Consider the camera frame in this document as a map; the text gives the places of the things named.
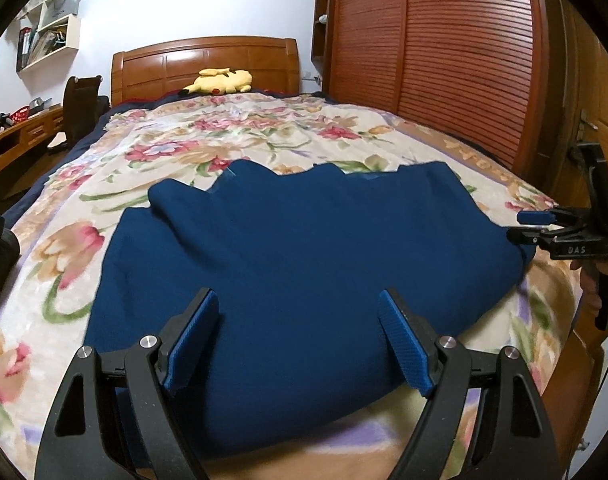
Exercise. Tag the person's right hand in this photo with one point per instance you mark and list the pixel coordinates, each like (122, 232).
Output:
(588, 280)

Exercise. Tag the wooden desk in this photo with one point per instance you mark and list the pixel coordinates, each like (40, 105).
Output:
(33, 132)

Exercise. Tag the red basket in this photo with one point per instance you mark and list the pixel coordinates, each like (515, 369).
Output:
(18, 116)

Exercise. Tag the yellow plush toy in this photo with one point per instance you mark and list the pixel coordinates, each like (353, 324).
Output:
(223, 81)

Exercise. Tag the row of books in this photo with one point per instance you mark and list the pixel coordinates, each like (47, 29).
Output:
(41, 45)

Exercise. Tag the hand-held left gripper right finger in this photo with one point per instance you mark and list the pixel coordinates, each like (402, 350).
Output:
(406, 347)

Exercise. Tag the white paper bag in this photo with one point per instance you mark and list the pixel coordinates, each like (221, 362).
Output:
(61, 7)

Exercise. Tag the wooden louvered wardrobe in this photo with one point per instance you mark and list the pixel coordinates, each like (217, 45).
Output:
(434, 50)

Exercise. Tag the navy blue suit jacket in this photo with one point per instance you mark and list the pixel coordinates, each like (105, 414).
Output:
(294, 260)

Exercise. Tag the dark brown chair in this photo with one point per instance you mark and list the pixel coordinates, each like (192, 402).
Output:
(81, 110)

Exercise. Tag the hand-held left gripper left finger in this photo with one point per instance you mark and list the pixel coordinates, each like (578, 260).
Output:
(191, 347)

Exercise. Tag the wooden door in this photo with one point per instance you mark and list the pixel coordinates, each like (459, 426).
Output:
(599, 75)

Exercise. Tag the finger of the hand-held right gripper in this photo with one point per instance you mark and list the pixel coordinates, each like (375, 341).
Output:
(536, 217)
(526, 237)

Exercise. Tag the floral blanket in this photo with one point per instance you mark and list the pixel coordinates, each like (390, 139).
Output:
(83, 240)

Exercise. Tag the white wall shelf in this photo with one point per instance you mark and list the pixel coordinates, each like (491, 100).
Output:
(73, 35)

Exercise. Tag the wooden bed headboard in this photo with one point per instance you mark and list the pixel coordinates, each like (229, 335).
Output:
(153, 67)

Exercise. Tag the grey metal object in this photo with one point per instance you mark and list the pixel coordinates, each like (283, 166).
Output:
(39, 105)

